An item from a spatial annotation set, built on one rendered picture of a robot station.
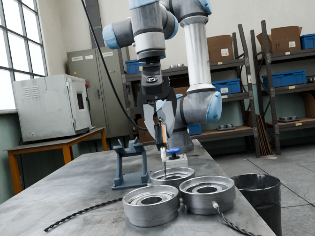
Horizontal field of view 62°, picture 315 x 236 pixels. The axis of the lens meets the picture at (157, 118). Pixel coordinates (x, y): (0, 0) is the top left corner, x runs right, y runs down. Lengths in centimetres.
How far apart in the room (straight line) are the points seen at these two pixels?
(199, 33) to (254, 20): 392
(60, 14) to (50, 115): 264
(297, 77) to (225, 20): 149
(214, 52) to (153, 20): 353
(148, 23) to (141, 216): 42
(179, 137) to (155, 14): 54
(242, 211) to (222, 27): 442
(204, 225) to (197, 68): 69
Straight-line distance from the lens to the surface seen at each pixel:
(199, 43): 106
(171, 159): 75
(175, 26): 78
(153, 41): 64
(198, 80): 103
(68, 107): 278
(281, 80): 442
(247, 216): 49
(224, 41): 420
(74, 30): 498
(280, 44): 444
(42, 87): 288
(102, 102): 443
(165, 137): 62
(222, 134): 406
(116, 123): 440
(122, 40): 81
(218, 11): 488
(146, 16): 66
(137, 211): 47
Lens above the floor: 101
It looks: 3 degrees down
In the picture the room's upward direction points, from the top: 8 degrees counter-clockwise
